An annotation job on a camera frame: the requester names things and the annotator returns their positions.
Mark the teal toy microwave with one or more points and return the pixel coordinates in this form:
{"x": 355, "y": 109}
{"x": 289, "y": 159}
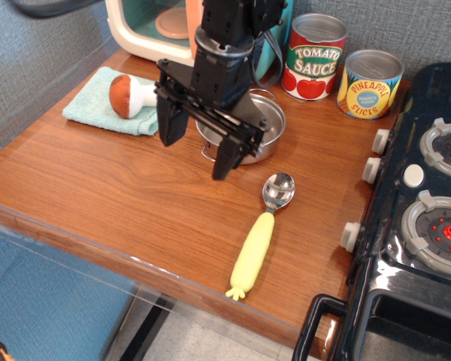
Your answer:
{"x": 156, "y": 30}

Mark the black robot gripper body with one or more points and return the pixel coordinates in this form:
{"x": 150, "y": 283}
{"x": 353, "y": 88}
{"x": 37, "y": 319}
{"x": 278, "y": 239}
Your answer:
{"x": 217, "y": 96}

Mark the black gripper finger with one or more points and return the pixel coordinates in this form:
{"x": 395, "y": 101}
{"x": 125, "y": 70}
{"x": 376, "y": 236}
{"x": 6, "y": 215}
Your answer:
{"x": 172, "y": 119}
{"x": 230, "y": 155}

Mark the tomato sauce can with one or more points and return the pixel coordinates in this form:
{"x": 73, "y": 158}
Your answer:
{"x": 316, "y": 46}

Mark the light teal towel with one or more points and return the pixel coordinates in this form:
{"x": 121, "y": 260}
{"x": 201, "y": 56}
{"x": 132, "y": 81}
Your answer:
{"x": 91, "y": 106}

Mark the spoon with yellow handle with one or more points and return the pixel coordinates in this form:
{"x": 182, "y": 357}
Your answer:
{"x": 277, "y": 192}

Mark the plush mushroom toy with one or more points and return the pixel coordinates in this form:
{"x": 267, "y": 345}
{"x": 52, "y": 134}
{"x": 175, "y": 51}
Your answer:
{"x": 128, "y": 96}

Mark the black toy stove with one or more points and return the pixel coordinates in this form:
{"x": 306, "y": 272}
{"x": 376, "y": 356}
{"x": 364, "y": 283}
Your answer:
{"x": 398, "y": 305}

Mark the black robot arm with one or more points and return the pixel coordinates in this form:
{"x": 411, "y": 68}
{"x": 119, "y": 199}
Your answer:
{"x": 230, "y": 21}

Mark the stainless steel pot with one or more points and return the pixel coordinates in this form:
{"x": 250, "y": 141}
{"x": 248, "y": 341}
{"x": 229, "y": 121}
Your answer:
{"x": 264, "y": 101}

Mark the pineapple slices can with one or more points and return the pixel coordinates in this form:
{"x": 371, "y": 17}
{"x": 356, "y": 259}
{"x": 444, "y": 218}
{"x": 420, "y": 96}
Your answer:
{"x": 370, "y": 81}

